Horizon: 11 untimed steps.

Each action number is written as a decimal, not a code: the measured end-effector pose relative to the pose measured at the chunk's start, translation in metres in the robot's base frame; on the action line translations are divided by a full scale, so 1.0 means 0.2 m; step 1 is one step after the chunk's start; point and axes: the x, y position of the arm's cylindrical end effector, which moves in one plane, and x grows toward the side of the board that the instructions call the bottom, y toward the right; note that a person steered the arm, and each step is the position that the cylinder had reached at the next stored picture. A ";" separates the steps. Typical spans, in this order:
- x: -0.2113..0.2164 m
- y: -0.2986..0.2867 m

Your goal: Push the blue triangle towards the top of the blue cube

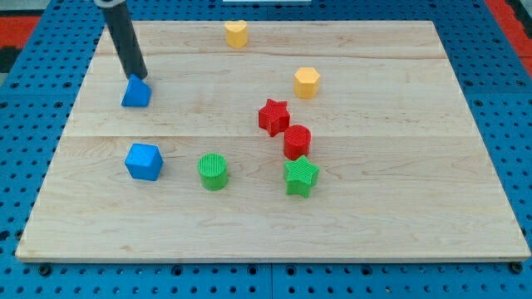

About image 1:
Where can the green star block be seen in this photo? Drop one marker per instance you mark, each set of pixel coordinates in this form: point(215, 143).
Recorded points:
point(300, 176)

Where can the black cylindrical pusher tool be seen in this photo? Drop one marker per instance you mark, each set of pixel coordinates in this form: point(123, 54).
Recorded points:
point(120, 26)

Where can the green cylinder block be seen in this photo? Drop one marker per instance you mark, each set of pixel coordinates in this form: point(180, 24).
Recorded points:
point(213, 171)

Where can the red star block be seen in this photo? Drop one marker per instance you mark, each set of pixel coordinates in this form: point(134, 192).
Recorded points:
point(274, 117)

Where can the red cylinder block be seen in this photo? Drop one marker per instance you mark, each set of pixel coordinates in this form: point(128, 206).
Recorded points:
point(296, 141)

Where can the blue cube block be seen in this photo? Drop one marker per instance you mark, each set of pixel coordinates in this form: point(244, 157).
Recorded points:
point(144, 162)

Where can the yellow heart block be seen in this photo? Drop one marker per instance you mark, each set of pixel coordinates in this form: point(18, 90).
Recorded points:
point(236, 33)

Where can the wooden board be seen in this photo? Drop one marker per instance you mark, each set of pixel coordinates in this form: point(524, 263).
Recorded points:
point(404, 173)

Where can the blue triangle block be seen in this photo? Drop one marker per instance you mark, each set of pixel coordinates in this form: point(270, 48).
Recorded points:
point(137, 93)

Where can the yellow hexagon block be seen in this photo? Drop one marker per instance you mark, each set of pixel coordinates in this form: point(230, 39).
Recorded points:
point(306, 82)

